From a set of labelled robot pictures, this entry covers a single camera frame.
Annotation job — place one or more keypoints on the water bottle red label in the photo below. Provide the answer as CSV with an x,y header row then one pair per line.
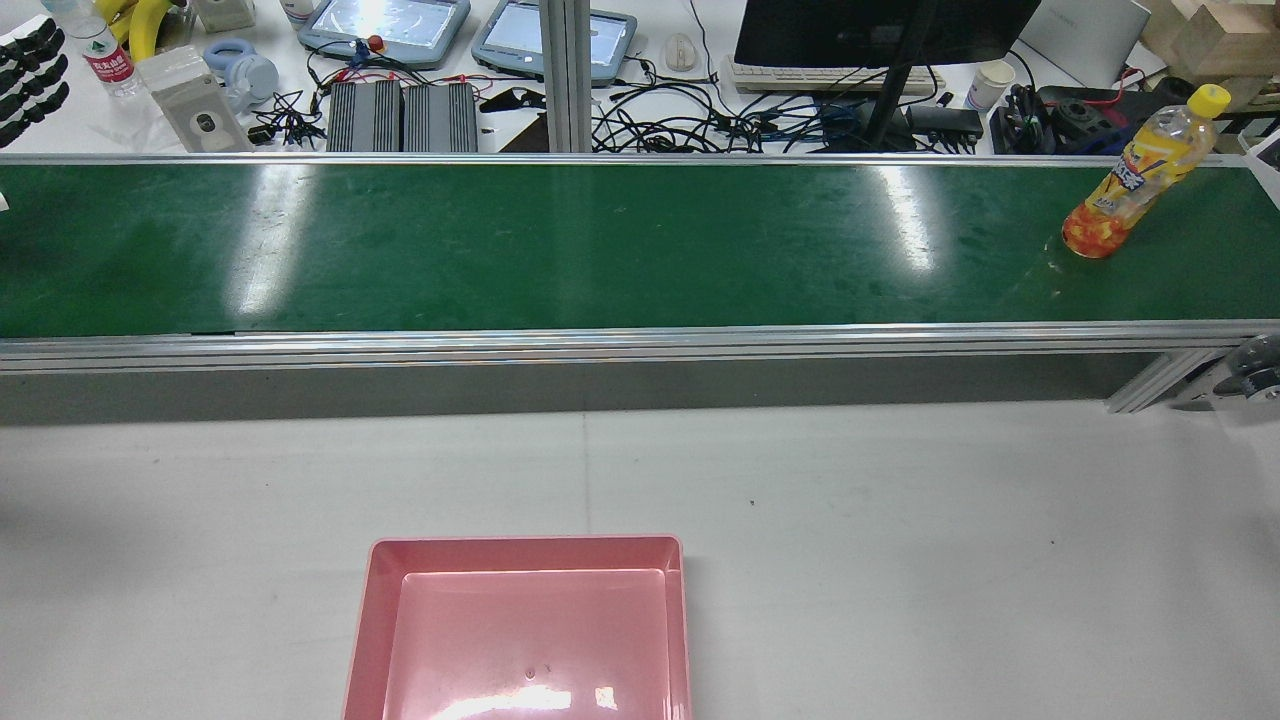
x,y
110,68

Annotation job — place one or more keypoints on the grey teach pendant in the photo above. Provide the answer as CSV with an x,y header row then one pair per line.
x,y
390,25
510,35

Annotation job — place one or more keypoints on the light blue headphones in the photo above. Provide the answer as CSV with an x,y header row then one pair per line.
x,y
255,75

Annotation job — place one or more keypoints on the white paper cup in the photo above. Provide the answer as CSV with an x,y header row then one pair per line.
x,y
988,88

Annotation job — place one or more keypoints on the white keyboard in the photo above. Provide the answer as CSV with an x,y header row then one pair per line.
x,y
800,78

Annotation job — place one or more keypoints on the black round device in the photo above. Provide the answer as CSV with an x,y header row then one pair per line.
x,y
1085,115

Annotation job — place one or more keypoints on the black spare robot fingers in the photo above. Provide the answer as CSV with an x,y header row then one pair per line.
x,y
35,40

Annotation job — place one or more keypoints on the clear plastic blister pack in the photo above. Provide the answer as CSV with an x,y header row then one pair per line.
x,y
190,100

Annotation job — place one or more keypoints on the white flat laptop box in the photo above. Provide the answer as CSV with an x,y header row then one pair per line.
x,y
1090,35

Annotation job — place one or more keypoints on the white computer mouse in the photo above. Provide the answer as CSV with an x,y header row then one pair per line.
x,y
680,52

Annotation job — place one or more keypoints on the yellow bananas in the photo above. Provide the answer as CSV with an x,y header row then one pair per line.
x,y
148,28

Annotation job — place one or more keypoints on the green conveyor belt aluminium frame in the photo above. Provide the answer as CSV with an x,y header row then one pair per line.
x,y
600,250

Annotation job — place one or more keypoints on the grey ribbed metal box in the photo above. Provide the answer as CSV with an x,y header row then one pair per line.
x,y
440,117
365,117

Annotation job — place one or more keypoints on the orange juice bottle yellow cap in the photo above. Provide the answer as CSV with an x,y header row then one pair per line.
x,y
1140,175

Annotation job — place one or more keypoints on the black monitor stand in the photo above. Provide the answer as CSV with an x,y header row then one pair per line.
x,y
890,105

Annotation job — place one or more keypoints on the aluminium profile post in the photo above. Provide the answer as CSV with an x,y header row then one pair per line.
x,y
566,80

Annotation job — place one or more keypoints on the black curved bracket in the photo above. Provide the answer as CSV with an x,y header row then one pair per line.
x,y
512,100

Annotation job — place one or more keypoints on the light wooden blocks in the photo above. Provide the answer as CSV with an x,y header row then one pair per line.
x,y
1215,45

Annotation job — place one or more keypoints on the pink plastic basket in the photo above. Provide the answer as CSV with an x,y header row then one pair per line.
x,y
520,640

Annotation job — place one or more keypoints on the black usb hub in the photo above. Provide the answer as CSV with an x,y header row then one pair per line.
x,y
945,122

